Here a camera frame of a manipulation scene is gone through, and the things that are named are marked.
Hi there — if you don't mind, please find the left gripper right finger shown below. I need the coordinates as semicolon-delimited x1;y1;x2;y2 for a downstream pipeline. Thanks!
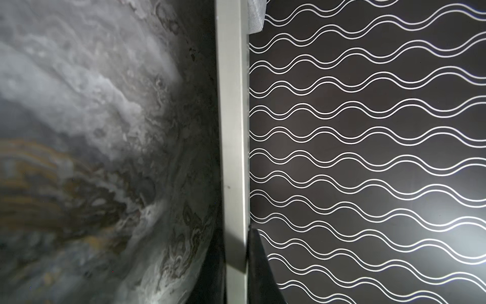
247;228;286;304

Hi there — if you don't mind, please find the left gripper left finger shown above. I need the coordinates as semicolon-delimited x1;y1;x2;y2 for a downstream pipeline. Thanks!
186;228;226;304

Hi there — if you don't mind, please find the aluminium frame profile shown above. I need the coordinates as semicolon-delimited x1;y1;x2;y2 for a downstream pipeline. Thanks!
215;1;249;303

